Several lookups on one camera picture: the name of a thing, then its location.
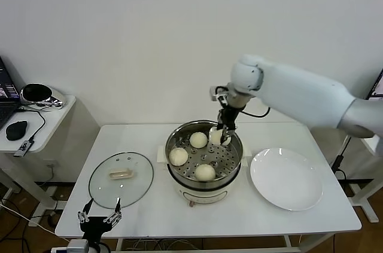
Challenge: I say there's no perforated steel steamer basket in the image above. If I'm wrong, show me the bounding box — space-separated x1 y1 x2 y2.
156 120 252 182

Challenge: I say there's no thin black usb cable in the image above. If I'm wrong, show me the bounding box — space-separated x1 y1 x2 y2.
16 108 47 143

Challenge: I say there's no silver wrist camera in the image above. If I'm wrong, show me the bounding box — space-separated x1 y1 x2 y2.
209 85 230 101
67 239 90 253

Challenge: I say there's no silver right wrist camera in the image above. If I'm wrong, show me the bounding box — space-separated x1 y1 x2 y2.
209 85 230 101

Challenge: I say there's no black laptop with charger cable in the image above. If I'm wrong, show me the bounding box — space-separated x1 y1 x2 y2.
366 69 383 100

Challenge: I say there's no white main table frame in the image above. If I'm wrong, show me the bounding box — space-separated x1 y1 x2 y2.
98 233 338 253

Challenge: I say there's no black computer mouse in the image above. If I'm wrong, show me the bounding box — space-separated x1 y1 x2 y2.
5 120 29 142

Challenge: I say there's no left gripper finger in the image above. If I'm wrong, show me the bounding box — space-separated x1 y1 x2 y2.
77 199 94 224
103 197 123 224

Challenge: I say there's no white round plate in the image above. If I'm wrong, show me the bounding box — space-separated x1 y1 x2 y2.
250 147 324 212

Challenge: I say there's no black laptop beside chrome helmet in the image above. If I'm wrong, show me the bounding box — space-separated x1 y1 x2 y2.
0 55 22 130

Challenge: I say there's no glass pot lid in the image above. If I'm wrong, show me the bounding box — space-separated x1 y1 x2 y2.
88 152 154 209

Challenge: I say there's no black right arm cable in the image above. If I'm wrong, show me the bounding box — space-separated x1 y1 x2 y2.
239 106 272 118

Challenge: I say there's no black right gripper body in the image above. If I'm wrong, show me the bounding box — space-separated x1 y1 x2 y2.
217 107 239 130

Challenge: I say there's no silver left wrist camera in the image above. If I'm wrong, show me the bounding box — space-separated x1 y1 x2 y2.
67 239 90 253

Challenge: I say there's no white steamed baozi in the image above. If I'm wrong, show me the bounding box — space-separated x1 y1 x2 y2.
194 163 216 182
208 127 233 147
168 147 189 166
189 132 208 149

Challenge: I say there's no white side table with mouse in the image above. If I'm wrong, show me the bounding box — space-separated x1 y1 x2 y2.
0 95 77 217

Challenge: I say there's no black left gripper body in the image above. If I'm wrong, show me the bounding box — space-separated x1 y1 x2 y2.
80 217 116 245

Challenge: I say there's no cream electric cooker base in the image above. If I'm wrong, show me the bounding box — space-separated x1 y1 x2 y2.
157 145 249 208

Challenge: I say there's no small grey usb hub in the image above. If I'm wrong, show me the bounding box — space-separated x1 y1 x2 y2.
14 138 34 158

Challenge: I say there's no white side table with label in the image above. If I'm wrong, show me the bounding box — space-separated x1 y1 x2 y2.
344 136 383 224

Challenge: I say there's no black white charger cable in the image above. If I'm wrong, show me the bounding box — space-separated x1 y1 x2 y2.
330 136 354 182

